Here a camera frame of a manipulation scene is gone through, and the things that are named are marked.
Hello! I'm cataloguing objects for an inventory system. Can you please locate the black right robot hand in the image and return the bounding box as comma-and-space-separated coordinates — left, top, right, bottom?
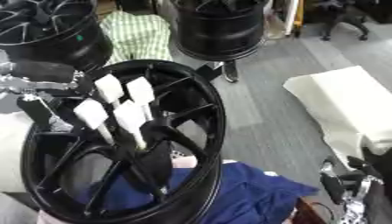
318, 155, 386, 206

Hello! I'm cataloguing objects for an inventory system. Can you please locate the black office chair base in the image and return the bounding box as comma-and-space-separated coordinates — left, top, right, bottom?
311, 0, 373, 42

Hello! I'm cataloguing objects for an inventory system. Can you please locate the black wheel with green dot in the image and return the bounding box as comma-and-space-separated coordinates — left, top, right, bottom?
0, 0, 116, 72

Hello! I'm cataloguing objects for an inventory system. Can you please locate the white flat-head pin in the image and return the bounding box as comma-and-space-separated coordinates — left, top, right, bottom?
93, 73, 128, 109
72, 98, 116, 146
111, 100, 151, 151
123, 76, 157, 121

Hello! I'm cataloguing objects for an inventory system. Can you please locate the white foam block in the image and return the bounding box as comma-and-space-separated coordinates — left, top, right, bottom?
0, 111, 37, 194

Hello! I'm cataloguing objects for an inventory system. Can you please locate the black wheel stand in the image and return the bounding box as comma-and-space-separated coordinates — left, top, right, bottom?
194, 59, 241, 84

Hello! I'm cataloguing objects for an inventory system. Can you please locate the black wheel on stand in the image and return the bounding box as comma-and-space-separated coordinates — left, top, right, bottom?
170, 0, 271, 62

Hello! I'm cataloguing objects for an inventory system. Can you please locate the white sheet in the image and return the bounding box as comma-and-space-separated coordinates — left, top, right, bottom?
282, 65, 392, 171

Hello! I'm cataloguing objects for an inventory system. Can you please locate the green white checked table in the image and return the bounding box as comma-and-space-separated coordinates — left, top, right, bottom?
98, 10, 175, 67

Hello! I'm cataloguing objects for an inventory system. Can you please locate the black spoked wheel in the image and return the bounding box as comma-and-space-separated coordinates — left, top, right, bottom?
19, 59, 230, 224

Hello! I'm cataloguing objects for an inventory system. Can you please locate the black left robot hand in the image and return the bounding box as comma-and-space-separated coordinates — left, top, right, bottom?
0, 58, 97, 130

